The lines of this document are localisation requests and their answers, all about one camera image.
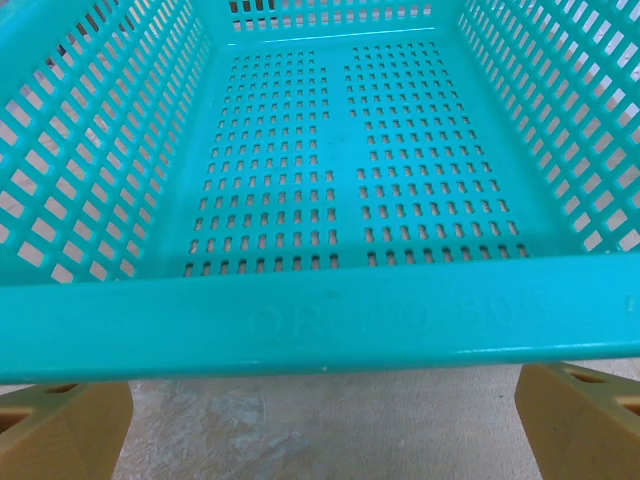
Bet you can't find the teal plastic basket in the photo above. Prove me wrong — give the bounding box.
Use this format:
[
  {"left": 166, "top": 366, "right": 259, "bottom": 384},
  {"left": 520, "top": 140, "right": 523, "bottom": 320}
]
[{"left": 0, "top": 0, "right": 640, "bottom": 386}]

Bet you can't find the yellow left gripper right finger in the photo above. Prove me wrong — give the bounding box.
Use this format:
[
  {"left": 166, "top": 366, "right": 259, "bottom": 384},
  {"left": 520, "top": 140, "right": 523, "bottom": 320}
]
[{"left": 514, "top": 362, "right": 640, "bottom": 480}]

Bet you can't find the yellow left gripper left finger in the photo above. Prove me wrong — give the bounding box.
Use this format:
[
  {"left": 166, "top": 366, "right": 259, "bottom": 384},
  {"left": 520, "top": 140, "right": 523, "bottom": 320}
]
[{"left": 0, "top": 380, "right": 135, "bottom": 480}]

